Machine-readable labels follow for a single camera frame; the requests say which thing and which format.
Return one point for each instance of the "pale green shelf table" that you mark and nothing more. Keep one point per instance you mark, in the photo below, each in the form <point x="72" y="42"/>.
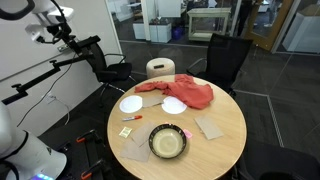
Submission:
<point x="208" y="12"/>

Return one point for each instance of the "white large box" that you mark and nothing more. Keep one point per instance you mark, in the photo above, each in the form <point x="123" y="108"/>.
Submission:
<point x="303" y="33"/>

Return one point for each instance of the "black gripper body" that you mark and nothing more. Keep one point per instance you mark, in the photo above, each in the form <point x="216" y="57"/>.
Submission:
<point x="60" y="33"/>

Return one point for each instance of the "red marker pen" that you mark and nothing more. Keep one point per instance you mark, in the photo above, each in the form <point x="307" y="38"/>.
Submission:
<point x="131" y="118"/>

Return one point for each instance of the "dark chair seat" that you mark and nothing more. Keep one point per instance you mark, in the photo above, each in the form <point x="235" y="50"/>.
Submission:
<point x="283" y="163"/>

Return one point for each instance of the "pink small sticky pad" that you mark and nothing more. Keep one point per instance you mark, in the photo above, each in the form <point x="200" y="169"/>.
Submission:
<point x="188" y="134"/>

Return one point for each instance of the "white round plate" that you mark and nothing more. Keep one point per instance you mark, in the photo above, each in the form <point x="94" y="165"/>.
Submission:
<point x="130" y="104"/>
<point x="174" y="105"/>

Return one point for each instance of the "white low cabinet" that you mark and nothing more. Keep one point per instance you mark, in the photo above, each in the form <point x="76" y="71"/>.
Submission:
<point x="160" y="32"/>

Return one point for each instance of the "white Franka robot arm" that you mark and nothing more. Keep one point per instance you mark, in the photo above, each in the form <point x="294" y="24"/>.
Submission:
<point x="33" y="156"/>

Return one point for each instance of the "small black device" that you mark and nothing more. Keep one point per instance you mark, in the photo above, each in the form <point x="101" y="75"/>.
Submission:
<point x="159" y="66"/>

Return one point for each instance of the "round wooden table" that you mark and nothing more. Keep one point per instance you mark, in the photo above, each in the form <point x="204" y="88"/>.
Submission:
<point x="206" y="156"/>

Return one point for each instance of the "black mesh office chair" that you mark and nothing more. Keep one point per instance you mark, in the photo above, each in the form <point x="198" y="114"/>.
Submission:
<point x="226" y="56"/>

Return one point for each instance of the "black bowl with cream inside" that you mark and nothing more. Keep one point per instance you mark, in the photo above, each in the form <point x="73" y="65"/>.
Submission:
<point x="167" y="142"/>

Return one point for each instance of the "brown cardboard piece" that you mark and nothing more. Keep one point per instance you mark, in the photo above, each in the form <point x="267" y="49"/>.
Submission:
<point x="151" y="101"/>
<point x="141" y="133"/>
<point x="209" y="127"/>
<point x="135" y="152"/>

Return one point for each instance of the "blue bin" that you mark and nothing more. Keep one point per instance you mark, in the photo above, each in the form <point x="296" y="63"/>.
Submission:
<point x="177" y="33"/>

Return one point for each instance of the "wooden door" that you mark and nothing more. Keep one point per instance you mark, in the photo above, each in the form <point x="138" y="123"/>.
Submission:
<point x="266" y="36"/>

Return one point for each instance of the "beige round stool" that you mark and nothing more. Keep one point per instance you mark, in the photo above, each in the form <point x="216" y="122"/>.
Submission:
<point x="160" y="73"/>

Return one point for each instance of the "red cloth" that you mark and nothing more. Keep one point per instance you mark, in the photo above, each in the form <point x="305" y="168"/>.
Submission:
<point x="191" y="93"/>

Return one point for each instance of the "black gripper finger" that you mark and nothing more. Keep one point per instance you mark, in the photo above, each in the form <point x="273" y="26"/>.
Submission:
<point x="78" y="41"/>
<point x="74" y="45"/>

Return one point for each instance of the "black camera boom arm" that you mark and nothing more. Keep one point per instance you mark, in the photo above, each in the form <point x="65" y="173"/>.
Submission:
<point x="36" y="79"/>

